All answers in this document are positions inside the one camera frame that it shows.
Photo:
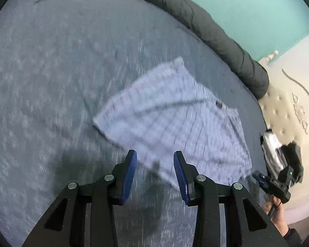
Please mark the dark grey rolled duvet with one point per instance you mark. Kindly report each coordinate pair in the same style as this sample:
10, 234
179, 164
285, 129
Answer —
208, 30

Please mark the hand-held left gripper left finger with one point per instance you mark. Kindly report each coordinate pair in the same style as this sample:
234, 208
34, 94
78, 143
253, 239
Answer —
128, 177

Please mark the person's right hand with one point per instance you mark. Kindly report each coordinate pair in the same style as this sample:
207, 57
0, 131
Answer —
279, 218

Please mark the carved headboard ornament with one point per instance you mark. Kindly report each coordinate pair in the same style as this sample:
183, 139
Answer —
300, 113

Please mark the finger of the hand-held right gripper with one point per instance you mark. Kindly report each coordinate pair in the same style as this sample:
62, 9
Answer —
258, 175
263, 183

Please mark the person's right forearm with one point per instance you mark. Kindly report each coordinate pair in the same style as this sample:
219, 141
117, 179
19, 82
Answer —
294, 239

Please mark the cream tufted headboard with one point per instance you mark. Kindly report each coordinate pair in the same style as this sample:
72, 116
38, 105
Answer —
280, 113

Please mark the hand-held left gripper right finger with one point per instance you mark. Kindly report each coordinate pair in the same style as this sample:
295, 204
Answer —
181, 177

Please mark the cream bedpost finial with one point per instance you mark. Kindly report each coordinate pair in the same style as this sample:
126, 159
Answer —
274, 54

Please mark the light grey folded garment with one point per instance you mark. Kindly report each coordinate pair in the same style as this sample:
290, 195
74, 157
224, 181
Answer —
271, 164

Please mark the bed with blue sheet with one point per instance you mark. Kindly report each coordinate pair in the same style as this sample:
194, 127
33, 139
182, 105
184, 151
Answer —
54, 82

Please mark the blue plaid shorts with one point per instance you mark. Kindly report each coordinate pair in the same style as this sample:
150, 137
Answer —
170, 113

